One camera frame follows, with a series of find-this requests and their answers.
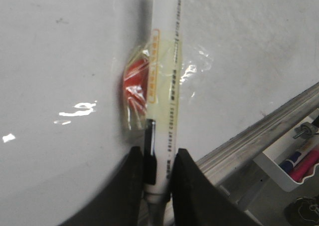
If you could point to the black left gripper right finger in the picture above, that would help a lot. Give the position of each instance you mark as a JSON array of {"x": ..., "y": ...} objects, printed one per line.
[{"x": 196, "y": 201}]

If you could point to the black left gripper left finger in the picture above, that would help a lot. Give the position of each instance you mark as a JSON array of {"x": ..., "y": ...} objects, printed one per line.
[{"x": 118, "y": 203}]

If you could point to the white whiteboard marker pen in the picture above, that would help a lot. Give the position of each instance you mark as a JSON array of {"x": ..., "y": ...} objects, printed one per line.
[{"x": 162, "y": 105}]

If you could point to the white marker tray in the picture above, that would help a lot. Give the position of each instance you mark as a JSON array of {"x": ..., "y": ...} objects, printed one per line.
[{"x": 281, "y": 149}]

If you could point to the blue marker in tray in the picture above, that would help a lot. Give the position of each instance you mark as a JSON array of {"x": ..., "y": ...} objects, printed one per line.
[{"x": 288, "y": 164}]

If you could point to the pink marker in tray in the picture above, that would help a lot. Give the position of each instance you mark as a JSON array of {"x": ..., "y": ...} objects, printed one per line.
[{"x": 303, "y": 167}]

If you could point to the red magnet taped to marker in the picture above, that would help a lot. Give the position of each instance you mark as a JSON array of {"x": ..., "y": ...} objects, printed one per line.
[{"x": 135, "y": 81}]

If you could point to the white whiteboard with aluminium frame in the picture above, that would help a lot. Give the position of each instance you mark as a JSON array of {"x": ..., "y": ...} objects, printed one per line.
[{"x": 61, "y": 66}]

